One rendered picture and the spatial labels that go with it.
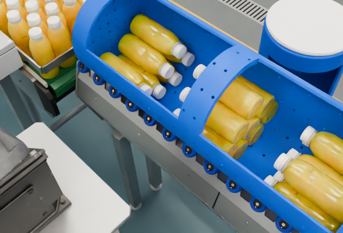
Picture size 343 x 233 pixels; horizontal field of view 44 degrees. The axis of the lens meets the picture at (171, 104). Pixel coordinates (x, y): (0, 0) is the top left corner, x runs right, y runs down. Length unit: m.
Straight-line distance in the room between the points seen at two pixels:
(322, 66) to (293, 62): 0.09
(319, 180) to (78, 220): 0.49
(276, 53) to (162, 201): 1.07
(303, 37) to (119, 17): 0.55
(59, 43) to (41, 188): 0.68
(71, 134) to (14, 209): 1.65
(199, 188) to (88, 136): 1.28
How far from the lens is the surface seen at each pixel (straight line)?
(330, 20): 1.42
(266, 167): 1.12
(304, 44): 1.31
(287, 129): 1.14
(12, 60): 1.32
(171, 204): 2.11
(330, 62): 1.34
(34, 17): 1.38
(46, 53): 1.35
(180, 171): 1.20
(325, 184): 0.93
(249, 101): 0.97
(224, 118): 0.98
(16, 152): 0.73
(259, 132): 1.13
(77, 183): 0.89
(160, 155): 1.23
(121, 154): 1.65
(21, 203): 0.76
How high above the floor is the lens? 1.91
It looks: 52 degrees down
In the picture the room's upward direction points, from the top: 3 degrees counter-clockwise
